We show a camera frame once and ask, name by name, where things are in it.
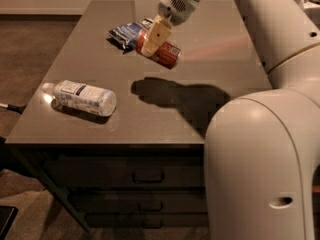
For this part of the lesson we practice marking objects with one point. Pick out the clear plastic water bottle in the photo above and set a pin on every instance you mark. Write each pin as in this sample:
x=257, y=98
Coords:
x=83, y=97

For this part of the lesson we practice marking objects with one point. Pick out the black handled floor tool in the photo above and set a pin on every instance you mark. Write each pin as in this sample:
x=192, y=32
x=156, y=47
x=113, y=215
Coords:
x=17, y=109

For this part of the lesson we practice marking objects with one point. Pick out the black object on floor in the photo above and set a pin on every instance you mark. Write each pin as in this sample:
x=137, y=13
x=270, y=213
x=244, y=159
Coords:
x=7, y=216

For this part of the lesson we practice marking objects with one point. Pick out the dark drawer cabinet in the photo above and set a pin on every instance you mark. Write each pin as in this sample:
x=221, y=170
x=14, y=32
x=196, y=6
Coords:
x=35, y=156

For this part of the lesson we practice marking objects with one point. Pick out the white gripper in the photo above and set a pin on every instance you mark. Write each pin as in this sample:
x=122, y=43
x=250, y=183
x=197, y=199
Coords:
x=175, y=6

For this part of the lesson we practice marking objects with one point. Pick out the red coke can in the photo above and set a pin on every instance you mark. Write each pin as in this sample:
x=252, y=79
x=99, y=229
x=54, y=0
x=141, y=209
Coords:
x=167, y=55

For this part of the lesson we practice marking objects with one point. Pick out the blue chip bag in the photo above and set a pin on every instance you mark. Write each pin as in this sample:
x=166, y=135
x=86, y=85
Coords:
x=126, y=35

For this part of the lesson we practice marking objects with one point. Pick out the top left drawer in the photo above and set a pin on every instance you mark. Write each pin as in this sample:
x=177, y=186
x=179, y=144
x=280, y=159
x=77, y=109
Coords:
x=127, y=172

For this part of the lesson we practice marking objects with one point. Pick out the bottom left drawer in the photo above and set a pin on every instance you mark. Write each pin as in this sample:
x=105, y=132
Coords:
x=147, y=221

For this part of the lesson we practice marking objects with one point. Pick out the drawer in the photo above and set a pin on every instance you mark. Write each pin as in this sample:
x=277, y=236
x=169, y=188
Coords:
x=147, y=221
x=127, y=172
x=140, y=202

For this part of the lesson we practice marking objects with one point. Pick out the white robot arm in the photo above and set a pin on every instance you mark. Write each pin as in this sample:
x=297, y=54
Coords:
x=262, y=150

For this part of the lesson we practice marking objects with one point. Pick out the middle left drawer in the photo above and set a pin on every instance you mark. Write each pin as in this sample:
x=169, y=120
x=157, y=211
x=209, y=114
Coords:
x=140, y=202

